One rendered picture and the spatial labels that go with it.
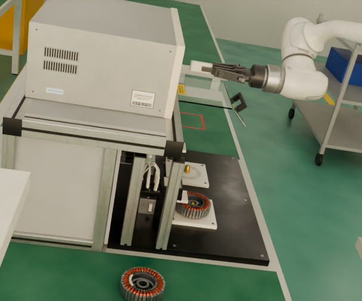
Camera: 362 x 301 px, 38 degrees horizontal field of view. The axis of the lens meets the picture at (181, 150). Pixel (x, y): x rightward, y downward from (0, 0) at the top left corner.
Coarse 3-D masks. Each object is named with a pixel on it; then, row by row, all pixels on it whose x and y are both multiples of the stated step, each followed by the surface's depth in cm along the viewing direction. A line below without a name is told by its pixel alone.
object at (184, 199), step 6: (144, 180) 165; (150, 180) 165; (162, 180) 162; (144, 186) 162; (150, 186) 162; (162, 186) 159; (180, 186) 161; (144, 192) 159; (150, 192) 159; (156, 192) 160; (162, 192) 160; (180, 192) 160; (186, 192) 166; (180, 198) 161; (186, 198) 163
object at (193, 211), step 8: (192, 192) 169; (192, 200) 167; (200, 200) 168; (208, 200) 167; (176, 208) 164; (184, 208) 162; (192, 208) 161; (200, 208) 162; (208, 208) 164; (192, 216) 162; (200, 216) 162
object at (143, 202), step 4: (140, 196) 161; (144, 196) 161; (140, 200) 160; (144, 200) 160; (148, 200) 160; (152, 200) 160; (156, 200) 161; (140, 204) 161; (144, 204) 161; (148, 204) 161; (152, 204) 161; (140, 208) 162; (144, 208) 162; (152, 208) 162; (140, 212) 162; (144, 212) 162; (152, 212) 162
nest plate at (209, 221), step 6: (174, 210) 165; (210, 210) 169; (174, 216) 162; (180, 216) 163; (210, 216) 166; (174, 222) 160; (180, 222) 160; (186, 222) 160; (192, 222) 161; (198, 222) 162; (204, 222) 162; (210, 222) 163; (210, 228) 162; (216, 228) 162
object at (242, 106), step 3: (240, 93) 188; (234, 96) 189; (237, 96) 188; (240, 96) 186; (234, 99) 189; (237, 99) 189; (240, 99) 184; (243, 99) 183; (243, 102) 181; (240, 105) 181; (243, 105) 180; (246, 105) 181; (237, 108) 181; (240, 108) 181; (243, 108) 181; (240, 111) 181
